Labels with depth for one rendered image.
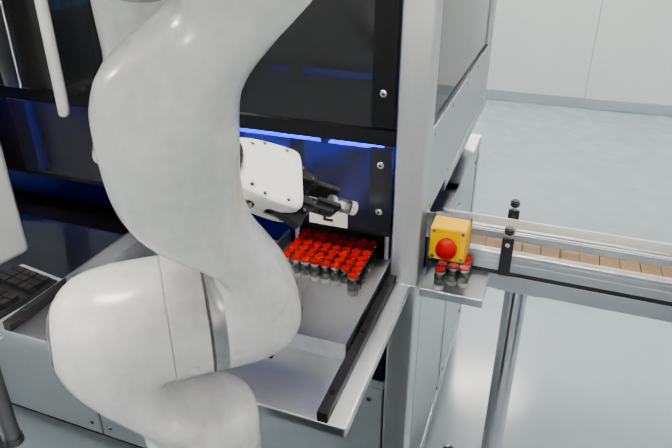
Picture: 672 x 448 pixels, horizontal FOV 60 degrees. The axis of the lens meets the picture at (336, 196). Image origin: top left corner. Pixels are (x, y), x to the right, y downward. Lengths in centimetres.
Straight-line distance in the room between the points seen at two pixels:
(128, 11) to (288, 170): 34
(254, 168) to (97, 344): 33
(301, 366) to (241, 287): 56
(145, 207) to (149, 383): 20
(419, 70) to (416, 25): 8
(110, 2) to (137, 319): 27
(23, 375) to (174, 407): 160
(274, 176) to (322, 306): 45
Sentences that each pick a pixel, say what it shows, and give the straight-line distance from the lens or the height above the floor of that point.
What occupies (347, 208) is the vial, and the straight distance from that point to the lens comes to 85.
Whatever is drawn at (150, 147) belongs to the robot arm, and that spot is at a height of 144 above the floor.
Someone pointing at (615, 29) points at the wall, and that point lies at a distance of 568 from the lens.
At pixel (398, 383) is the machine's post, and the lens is 140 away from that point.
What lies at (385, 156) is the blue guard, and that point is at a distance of 111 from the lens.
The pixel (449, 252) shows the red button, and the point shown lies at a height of 100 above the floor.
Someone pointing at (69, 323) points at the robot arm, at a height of 126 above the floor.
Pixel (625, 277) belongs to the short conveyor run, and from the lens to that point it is 130.
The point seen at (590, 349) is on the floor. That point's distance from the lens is 263.
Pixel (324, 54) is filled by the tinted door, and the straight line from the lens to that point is 111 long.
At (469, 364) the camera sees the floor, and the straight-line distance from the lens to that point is 241.
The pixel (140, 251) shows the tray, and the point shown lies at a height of 88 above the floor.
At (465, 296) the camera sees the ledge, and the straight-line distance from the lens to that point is 122.
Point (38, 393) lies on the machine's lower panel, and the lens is 221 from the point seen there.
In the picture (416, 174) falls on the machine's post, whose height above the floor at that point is 113.
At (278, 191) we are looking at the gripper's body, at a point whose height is 125.
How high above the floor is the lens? 157
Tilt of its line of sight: 26 degrees down
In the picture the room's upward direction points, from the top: straight up
